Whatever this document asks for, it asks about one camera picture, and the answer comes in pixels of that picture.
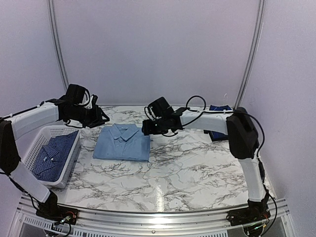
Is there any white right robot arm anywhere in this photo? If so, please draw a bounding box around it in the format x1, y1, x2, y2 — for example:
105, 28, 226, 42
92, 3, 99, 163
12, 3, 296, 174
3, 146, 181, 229
141, 107, 271, 226

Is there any right aluminium corner post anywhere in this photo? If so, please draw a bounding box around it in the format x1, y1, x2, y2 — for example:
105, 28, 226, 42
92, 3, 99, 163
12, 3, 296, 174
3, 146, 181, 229
234, 0, 266, 109

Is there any blue checked shirt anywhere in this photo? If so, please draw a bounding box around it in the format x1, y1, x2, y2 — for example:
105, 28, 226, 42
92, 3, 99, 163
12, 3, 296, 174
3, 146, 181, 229
32, 130, 78, 182

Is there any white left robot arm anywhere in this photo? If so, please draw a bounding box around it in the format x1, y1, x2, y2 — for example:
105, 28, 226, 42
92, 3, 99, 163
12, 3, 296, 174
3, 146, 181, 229
0, 96, 110, 220

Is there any light blue long sleeve shirt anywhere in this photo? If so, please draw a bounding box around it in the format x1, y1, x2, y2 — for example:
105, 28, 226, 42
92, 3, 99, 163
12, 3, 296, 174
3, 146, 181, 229
92, 123, 151, 162

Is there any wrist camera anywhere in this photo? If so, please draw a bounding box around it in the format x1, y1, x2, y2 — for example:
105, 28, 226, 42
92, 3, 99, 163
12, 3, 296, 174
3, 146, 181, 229
149, 97, 174, 118
65, 84, 90, 106

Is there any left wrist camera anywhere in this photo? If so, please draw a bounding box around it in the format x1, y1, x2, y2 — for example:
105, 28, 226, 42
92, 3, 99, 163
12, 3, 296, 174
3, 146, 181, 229
65, 84, 90, 106

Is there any dark blue plaid shirt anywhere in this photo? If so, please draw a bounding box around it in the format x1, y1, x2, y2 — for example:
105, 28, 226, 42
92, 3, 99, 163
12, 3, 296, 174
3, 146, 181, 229
209, 105, 232, 111

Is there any black shirt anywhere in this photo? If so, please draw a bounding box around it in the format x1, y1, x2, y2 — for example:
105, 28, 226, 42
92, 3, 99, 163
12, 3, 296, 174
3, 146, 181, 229
203, 130, 228, 142

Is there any aluminium front frame rail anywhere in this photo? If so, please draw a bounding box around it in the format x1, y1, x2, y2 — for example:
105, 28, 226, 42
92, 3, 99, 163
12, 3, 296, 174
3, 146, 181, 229
8, 196, 297, 237

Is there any white plastic basket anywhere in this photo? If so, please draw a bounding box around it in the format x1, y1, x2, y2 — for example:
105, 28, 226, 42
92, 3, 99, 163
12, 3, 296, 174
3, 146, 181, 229
23, 125, 80, 189

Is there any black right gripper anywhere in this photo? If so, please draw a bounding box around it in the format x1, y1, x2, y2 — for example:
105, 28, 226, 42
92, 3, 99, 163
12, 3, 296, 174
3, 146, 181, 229
142, 117, 169, 136

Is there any aluminium back table rail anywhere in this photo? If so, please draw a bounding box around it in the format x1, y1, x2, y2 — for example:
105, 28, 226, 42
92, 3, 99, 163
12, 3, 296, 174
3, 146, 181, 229
101, 103, 210, 109

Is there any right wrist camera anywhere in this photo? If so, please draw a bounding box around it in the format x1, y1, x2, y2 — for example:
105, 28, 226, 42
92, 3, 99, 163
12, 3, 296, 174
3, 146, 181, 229
149, 97, 174, 118

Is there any aluminium corner post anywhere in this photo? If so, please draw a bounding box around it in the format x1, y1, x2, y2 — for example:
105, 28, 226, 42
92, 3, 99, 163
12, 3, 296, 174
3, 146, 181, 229
234, 0, 266, 109
47, 0, 69, 90

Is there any left aluminium corner post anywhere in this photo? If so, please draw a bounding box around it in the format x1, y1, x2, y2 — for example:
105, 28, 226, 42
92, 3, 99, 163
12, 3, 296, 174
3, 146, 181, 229
47, 0, 69, 90

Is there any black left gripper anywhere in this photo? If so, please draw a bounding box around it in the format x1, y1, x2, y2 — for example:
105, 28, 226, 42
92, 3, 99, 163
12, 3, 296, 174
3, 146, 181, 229
67, 104, 109, 128

